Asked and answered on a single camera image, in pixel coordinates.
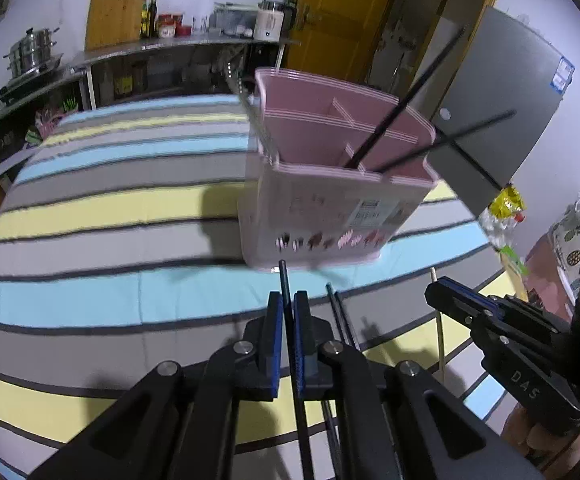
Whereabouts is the yellow snack bag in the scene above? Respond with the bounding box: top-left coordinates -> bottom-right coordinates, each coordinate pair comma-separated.
487,185 -> 526,221

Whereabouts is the beige wooden chopstick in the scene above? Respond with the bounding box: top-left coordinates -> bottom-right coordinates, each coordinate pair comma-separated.
430,267 -> 446,363

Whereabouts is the pink plastic utensil basket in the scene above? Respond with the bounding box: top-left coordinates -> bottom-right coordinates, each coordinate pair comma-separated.
237,66 -> 441,273

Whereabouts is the wooden cutting board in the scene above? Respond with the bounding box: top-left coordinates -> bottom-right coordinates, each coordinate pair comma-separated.
84,0 -> 149,52

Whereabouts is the white electric kettle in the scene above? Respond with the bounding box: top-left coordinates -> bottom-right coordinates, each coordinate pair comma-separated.
254,1 -> 295,41

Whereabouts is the steel steamer pot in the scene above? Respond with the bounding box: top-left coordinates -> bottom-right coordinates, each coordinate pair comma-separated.
4,27 -> 60,77

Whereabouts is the pineapple print cloth bag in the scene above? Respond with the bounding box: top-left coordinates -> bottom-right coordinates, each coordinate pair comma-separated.
550,200 -> 580,291

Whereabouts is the induction cooker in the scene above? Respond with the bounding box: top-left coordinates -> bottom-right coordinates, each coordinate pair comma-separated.
0,54 -> 65,106

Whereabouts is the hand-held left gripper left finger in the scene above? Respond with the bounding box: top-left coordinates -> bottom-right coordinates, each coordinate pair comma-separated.
30,290 -> 285,480

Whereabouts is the yellow wooden door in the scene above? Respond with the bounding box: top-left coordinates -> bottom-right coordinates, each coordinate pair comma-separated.
282,0 -> 403,88

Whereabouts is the steel shelf table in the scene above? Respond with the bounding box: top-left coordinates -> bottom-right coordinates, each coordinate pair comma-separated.
62,35 -> 301,111

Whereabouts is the person's right hand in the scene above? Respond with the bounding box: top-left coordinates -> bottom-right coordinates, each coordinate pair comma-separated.
501,404 -> 580,472

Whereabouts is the grey refrigerator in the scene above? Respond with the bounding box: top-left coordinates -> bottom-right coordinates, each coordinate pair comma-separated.
427,6 -> 576,218

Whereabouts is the striped tablecloth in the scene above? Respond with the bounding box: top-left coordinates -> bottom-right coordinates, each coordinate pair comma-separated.
0,92 -> 526,480

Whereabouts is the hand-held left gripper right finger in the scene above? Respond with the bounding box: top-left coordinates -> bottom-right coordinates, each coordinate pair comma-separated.
292,290 -> 546,480

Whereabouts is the small pink basket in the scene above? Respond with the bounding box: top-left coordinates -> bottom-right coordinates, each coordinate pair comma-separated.
34,110 -> 68,138

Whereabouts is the clear plastic container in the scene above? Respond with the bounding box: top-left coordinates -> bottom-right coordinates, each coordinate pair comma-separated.
212,2 -> 261,37

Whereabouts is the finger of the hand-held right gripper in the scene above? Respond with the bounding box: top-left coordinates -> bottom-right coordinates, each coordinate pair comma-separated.
424,284 -> 507,347
439,276 -> 572,334

